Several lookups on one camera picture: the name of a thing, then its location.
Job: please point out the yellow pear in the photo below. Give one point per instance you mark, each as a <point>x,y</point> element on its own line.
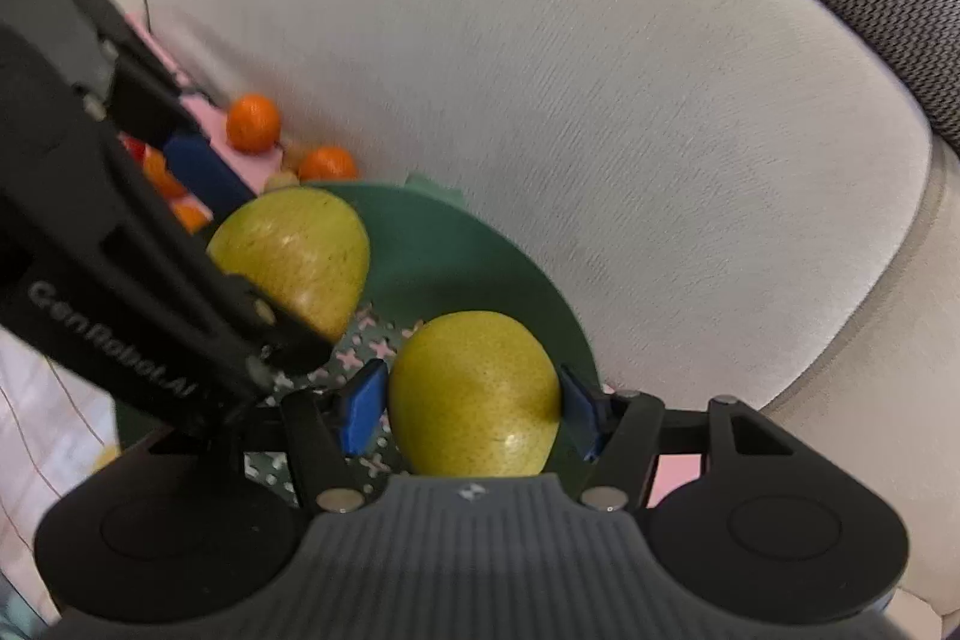
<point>305,248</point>
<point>474,394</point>

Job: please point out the lemon print pink cloth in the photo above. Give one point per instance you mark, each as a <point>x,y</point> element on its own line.
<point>57,428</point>

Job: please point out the green colander bowl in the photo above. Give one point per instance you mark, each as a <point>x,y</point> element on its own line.
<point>430,258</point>

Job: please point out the red tomato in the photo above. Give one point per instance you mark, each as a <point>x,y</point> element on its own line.
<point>135,148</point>

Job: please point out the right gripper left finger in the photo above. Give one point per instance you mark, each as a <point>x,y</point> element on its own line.
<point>315,435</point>

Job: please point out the orange tangerine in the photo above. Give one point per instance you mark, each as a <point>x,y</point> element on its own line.
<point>193,218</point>
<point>253,124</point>
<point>154,168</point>
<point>327,163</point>

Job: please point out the beige fabric sofa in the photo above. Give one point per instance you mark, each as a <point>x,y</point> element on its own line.
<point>735,196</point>

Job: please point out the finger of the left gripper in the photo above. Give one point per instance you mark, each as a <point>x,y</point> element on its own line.
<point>200,169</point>
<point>145,97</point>

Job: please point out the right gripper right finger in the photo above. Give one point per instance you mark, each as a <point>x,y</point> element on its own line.
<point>622,438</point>

